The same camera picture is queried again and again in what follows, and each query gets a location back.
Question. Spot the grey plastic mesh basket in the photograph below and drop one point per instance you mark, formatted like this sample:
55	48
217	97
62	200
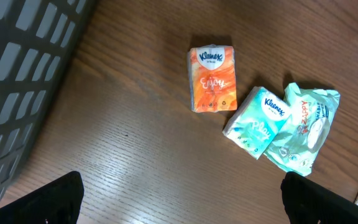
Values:
37	39

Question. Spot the small teal tissue pack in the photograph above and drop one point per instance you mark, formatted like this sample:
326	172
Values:
257	121

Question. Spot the teal snack packet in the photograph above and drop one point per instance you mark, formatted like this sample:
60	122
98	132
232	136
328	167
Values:
296	146

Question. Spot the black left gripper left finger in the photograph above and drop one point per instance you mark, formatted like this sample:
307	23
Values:
57	202

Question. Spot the small orange tissue pack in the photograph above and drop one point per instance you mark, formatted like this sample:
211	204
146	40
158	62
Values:
212	76

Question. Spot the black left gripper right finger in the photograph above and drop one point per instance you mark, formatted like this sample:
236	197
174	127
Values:
307	202

